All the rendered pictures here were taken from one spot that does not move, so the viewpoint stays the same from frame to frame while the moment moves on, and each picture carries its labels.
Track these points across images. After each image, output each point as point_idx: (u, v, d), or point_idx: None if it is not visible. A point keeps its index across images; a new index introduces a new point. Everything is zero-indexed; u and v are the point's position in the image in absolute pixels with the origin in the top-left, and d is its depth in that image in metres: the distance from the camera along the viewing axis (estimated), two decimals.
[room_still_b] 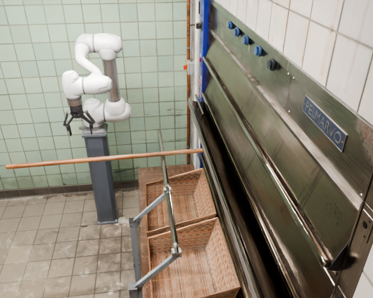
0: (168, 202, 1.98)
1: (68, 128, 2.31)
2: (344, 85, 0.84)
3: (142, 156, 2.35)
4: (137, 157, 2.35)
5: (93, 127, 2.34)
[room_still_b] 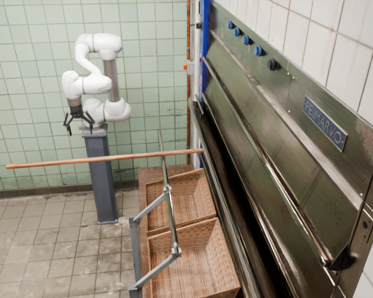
0: (168, 202, 1.98)
1: (68, 128, 2.31)
2: (344, 85, 0.84)
3: (142, 156, 2.35)
4: (137, 157, 2.35)
5: (93, 127, 2.34)
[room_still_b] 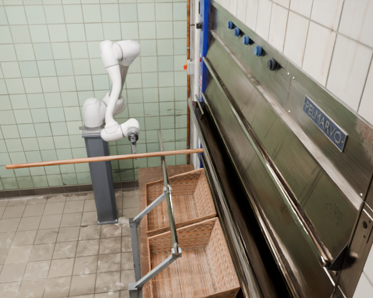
0: (168, 202, 1.98)
1: None
2: (344, 85, 0.84)
3: (142, 156, 2.35)
4: (137, 157, 2.35)
5: (132, 136, 2.41)
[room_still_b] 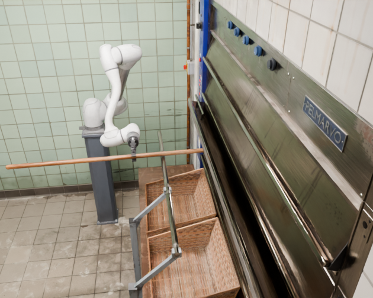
0: (168, 202, 1.98)
1: None
2: (344, 85, 0.84)
3: (142, 156, 2.35)
4: (137, 157, 2.34)
5: (133, 151, 2.35)
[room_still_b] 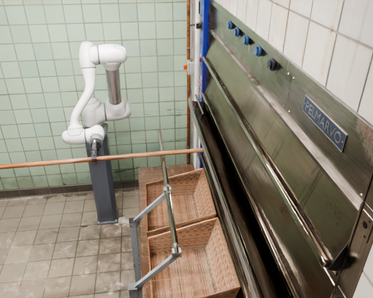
0: (168, 202, 1.98)
1: None
2: (344, 85, 0.84)
3: (103, 159, 2.31)
4: (97, 160, 2.31)
5: (93, 153, 2.31)
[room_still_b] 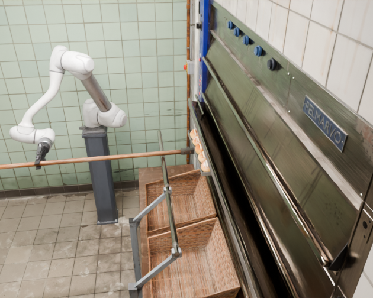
0: (168, 202, 1.98)
1: None
2: (344, 85, 0.84)
3: (47, 164, 2.27)
4: (41, 165, 2.26)
5: (37, 158, 2.27)
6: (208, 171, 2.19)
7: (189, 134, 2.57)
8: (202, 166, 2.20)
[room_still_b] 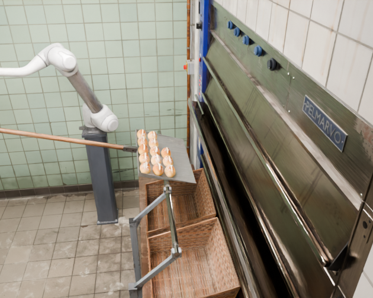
0: (168, 202, 1.98)
1: None
2: (344, 85, 0.84)
3: None
4: None
5: None
6: (145, 172, 2.12)
7: (136, 133, 2.50)
8: (141, 167, 2.14)
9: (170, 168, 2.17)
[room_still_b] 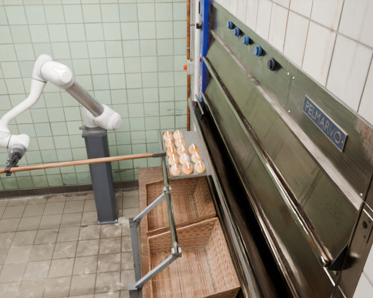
0: (168, 202, 1.98)
1: None
2: (344, 85, 0.84)
3: (18, 171, 2.26)
4: (10, 171, 2.26)
5: (7, 164, 2.26)
6: (176, 174, 2.17)
7: (163, 136, 2.55)
8: (171, 169, 2.18)
9: (198, 165, 2.19)
